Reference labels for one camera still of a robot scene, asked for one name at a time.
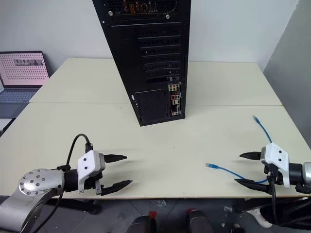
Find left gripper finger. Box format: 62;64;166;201
100;180;134;197
104;154;128;164

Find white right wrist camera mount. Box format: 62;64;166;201
260;143;292;189

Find open laptop with pink screen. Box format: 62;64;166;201
0;50;51;104

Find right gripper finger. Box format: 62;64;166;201
234;178;271;194
239;150;262;161

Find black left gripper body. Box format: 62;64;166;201
83;169;105;196

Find dark rounded shape, red mark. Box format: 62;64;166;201
126;210;157;233

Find grey partition panel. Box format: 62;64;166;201
262;0;311;156

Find dark rounded grey shape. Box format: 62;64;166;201
185;208;215;233

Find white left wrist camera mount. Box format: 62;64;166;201
77;150;107;194

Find black table leg frame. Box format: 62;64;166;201
237;197;268;212

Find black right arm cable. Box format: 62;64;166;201
268;165;311;228

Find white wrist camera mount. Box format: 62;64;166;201
260;143;292;189
77;150;107;194

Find blue ethernet cable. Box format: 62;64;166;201
205;116;273;183

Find black desktop computer tower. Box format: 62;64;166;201
92;0;191;127

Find white shoe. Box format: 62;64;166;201
245;208;275;229

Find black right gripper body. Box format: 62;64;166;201
263;163;284;186

